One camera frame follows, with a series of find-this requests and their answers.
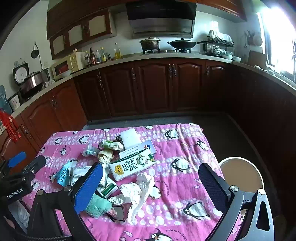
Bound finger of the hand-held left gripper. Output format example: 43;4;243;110
14;155;46;180
0;152;26;176

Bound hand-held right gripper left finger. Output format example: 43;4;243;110
26;162;104;241

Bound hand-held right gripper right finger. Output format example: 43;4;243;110
198;163;278;241

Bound white printed packet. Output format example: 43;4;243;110
69;166;93;186

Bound small green and white box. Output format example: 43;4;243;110
96;178;119;198

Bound teal fuzzy cloth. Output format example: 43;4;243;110
85;193;114;218

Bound light blue packet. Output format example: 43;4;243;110
52;162;72;186

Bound cream round bucket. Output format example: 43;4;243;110
218;157;265;194

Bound beige paper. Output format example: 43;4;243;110
97;149;114;186

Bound dark clear plastic wrapper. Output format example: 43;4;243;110
105;205;125;223

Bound white and green milk carton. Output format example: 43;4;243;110
109;148;156;181

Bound green and white wrapper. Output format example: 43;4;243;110
99;139;124;151

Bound white tissue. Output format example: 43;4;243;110
109;173;155;225

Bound plain white box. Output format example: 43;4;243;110
120;129;142;149

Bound white and blue box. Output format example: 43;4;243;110
119;139;157;160

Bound red knot ornament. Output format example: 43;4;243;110
0;110;19;143

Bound pink penguin print blanket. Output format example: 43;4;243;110
22;123;243;241

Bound white printed mug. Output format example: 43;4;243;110
8;94;20;110

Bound steel rice cooker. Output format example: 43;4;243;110
20;71;44;99

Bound round white dial scale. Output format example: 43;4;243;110
13;62;30;86

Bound steel kettle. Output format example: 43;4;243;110
40;68;52;87

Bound cream microwave with red door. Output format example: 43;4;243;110
51;53;80;80

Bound wooden lower cabinets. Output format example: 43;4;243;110
0;58;296;176

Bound wooden cabinets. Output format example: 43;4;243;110
46;0;247;61
0;58;296;176

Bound dark sauce bottle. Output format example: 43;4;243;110
89;47;97;65

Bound grey stone countertop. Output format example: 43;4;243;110
9;52;296;118

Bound wooden cutting board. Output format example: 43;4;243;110
248;50;267;69

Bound yellow oil bottle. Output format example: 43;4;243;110
114;42;122;60

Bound wooden upper cabinets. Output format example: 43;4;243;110
46;0;247;61

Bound black dish rack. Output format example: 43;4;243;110
203;30;234;57

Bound gas stove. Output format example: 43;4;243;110
142;49;192;55

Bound black wok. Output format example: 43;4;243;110
167;38;204;49

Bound brown cooking pot with lid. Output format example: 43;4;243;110
139;37;161;51

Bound bright window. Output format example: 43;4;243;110
257;0;296;77

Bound black range hood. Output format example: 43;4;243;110
126;1;197;39

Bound wall utensil holder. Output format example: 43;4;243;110
244;30;263;47

